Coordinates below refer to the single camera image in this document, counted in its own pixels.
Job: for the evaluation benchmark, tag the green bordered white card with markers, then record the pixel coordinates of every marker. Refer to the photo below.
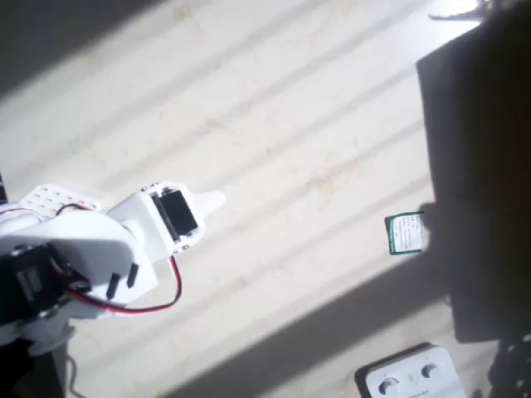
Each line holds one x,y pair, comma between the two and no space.
404,234

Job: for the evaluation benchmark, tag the large black rectangular object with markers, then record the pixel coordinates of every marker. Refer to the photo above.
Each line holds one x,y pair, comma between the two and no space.
481,166

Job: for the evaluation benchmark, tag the white device with two knobs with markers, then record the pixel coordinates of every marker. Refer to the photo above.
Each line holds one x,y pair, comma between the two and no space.
415,369

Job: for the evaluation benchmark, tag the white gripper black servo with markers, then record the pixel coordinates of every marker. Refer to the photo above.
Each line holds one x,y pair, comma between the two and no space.
179,216

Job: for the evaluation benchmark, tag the white perforated base plate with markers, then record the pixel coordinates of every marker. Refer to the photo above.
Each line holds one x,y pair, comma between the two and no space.
50,197

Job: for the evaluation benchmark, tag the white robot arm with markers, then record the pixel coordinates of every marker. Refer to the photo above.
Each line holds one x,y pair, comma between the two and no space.
83,253

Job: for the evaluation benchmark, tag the black textured object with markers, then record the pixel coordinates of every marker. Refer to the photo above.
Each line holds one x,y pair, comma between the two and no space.
512,365

